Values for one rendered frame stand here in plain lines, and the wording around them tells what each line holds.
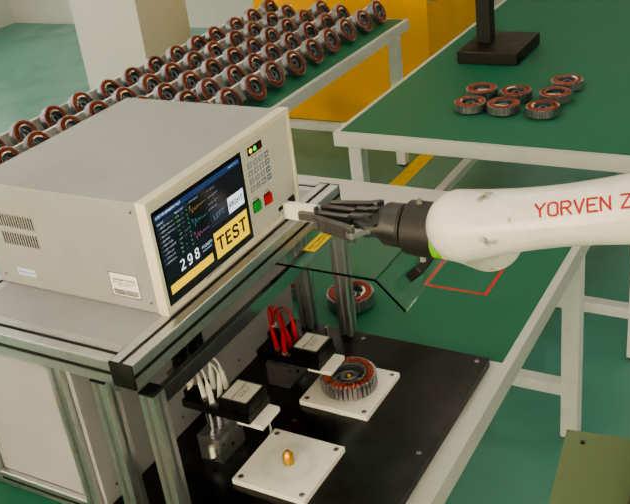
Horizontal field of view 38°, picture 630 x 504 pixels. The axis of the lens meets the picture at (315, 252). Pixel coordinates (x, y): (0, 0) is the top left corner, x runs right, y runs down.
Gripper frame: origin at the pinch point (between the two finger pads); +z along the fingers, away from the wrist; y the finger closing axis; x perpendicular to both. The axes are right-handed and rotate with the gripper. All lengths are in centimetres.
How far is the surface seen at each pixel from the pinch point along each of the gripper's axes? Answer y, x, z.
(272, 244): -0.9, -7.1, 6.8
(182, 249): -22.3, 2.3, 9.7
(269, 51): 201, -35, 136
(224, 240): -11.1, -1.6, 9.6
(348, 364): 6.7, -36.9, -1.9
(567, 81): 195, -40, 6
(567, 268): 68, -43, -29
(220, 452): -24.0, -38.7, 8.9
